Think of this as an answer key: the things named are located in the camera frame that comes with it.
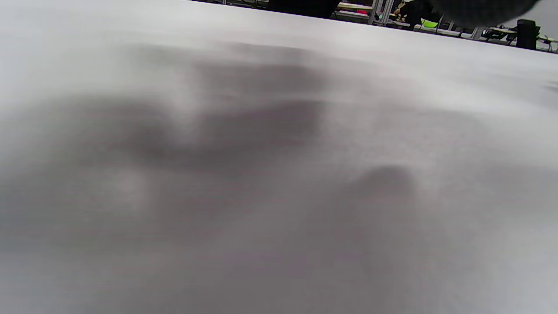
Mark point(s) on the person's left hand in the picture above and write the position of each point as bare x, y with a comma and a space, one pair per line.
479, 11

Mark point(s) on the bright green object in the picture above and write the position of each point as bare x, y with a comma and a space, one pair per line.
429, 23

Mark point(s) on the black cylindrical stand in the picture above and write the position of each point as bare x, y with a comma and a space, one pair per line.
526, 35

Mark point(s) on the white desk frame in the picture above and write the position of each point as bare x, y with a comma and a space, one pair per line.
381, 11

